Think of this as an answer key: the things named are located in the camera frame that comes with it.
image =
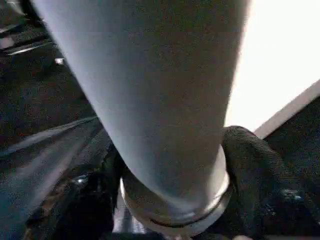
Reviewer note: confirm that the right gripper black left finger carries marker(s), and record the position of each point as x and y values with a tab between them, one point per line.
87	207

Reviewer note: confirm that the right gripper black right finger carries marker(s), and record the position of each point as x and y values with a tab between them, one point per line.
262	187

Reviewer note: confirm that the white plastic table top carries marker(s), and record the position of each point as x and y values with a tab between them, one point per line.
275	62

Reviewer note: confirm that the white plastic table leg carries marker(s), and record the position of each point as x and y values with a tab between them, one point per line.
150	87

